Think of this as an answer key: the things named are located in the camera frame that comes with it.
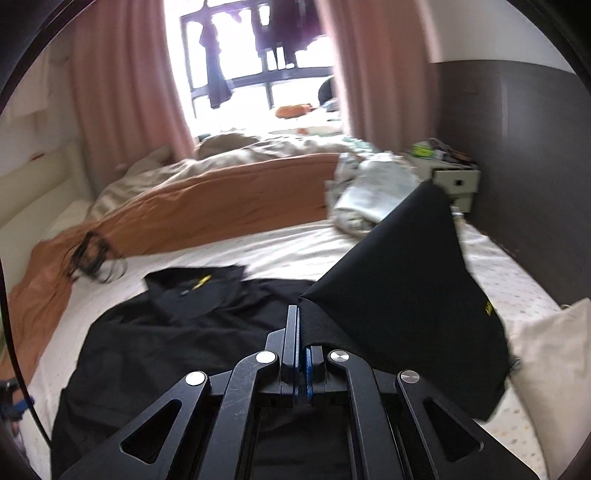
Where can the beige duvet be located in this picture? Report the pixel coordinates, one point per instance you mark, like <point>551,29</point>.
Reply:
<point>231,147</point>

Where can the hanging dark garment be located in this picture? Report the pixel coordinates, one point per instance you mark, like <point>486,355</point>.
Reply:
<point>217,78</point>

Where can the black shirt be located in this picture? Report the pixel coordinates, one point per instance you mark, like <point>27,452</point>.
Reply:
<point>184,332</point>

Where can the small items on nightstand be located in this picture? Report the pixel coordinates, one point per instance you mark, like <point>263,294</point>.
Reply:
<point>436,150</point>

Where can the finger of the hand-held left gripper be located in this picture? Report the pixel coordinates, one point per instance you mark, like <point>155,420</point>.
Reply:
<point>19,407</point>

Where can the wooden headboard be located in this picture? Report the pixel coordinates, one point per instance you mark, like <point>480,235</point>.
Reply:
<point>207,203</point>

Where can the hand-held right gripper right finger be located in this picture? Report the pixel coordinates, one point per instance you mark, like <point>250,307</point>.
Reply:
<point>310,369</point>

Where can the orange cloth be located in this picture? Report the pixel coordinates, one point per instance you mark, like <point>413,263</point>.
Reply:
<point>293,111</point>

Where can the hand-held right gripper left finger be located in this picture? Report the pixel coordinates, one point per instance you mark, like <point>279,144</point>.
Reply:
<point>292,341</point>

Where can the pink curtain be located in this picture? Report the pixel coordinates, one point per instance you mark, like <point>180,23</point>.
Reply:
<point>383,69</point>
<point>129,69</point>

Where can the white nightstand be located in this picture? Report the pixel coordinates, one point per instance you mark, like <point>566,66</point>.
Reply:
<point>455,182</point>

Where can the bed with dotted white sheet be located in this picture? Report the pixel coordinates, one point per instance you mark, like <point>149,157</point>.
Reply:
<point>277,249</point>

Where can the crumpled patterned grey cloth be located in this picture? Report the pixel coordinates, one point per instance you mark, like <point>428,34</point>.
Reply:
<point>369,194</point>

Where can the hanging purple garment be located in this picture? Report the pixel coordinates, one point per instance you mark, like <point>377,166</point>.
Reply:
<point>286,27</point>

